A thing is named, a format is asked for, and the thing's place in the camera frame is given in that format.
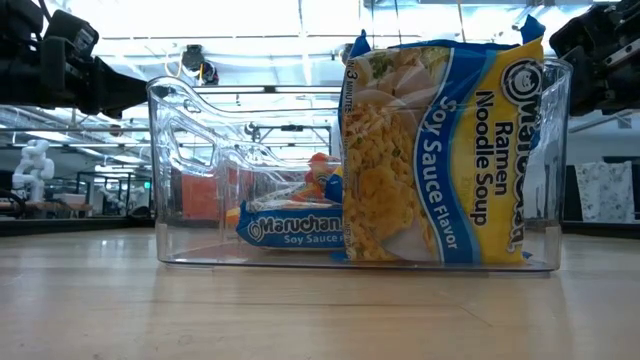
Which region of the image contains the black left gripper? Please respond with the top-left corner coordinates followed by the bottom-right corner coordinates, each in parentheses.
top-left (39, 37), bottom-right (149, 120)

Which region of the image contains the blue yellow soy sauce ramen packet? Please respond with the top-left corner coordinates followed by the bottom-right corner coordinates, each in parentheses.
top-left (234, 188), bottom-right (347, 251)
top-left (341, 14), bottom-right (547, 266)

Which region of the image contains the orange chicken ramen packet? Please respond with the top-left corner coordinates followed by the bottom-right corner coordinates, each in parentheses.
top-left (299, 152), bottom-right (345, 204)

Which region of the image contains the floral patterned cloth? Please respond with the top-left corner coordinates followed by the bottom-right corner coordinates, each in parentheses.
top-left (574, 160), bottom-right (635, 224)

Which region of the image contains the orange red panel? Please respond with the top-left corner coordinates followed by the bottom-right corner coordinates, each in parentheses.
top-left (180, 172), bottom-right (222, 221)

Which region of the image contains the large clear plastic bin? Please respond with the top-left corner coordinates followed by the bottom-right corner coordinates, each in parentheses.
top-left (146, 57), bottom-right (574, 273)

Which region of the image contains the white pillar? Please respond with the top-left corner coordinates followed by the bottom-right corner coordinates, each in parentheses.
top-left (329, 110), bottom-right (344, 157)

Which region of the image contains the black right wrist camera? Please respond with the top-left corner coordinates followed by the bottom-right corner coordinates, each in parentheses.
top-left (548, 4), bottom-right (609, 64)

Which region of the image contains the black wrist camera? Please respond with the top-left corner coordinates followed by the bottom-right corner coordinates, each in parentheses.
top-left (548, 4), bottom-right (609, 64)
top-left (43, 9), bottom-right (100, 66)

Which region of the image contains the black ceiling cable reel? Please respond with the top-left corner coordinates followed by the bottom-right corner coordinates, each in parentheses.
top-left (180, 43), bottom-right (220, 86)

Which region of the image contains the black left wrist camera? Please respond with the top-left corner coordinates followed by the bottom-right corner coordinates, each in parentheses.
top-left (43, 9), bottom-right (100, 66)

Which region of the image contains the black metal frame rack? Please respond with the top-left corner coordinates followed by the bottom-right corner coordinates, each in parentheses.
top-left (74, 171), bottom-right (153, 211)

